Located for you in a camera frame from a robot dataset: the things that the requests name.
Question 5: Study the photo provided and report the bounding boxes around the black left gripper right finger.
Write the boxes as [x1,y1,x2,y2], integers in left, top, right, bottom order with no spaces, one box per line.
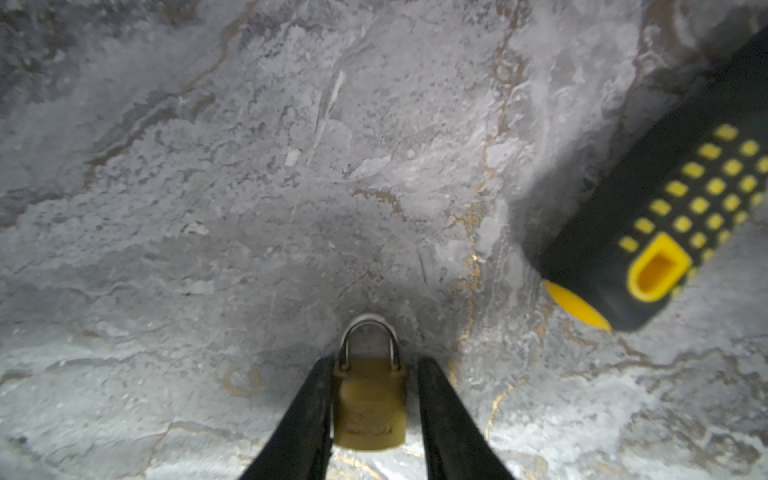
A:
[417,356,514,480]

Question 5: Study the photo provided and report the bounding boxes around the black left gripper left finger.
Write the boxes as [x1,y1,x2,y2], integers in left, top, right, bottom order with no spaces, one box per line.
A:
[241,357,334,480]

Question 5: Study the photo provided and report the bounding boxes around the small brass padlock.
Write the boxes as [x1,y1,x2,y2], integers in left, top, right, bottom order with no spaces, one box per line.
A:
[332,313,408,452]

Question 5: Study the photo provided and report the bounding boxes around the yellow black screwdriver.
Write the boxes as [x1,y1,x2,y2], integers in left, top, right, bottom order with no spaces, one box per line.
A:
[540,31,767,332]

